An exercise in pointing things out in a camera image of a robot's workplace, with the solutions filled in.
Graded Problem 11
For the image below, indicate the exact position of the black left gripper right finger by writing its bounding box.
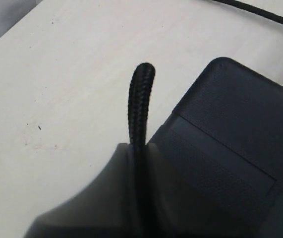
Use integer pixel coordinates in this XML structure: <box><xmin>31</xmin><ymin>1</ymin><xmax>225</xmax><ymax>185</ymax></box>
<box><xmin>146</xmin><ymin>143</ymin><xmax>230</xmax><ymax>238</ymax></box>

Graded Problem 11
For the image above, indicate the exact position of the black cord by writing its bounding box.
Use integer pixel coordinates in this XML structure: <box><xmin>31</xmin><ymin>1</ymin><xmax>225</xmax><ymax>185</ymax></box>
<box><xmin>126</xmin><ymin>0</ymin><xmax>283</xmax><ymax>238</ymax></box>

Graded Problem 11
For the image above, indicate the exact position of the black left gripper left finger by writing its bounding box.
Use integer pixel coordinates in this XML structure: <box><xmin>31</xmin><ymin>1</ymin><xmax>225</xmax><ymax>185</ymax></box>
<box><xmin>25</xmin><ymin>143</ymin><xmax>141</xmax><ymax>238</ymax></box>

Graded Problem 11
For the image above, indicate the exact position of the black plastic carrying case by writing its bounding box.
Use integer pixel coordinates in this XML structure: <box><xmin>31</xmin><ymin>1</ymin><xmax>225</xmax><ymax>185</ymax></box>
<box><xmin>149</xmin><ymin>57</ymin><xmax>283</xmax><ymax>238</ymax></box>

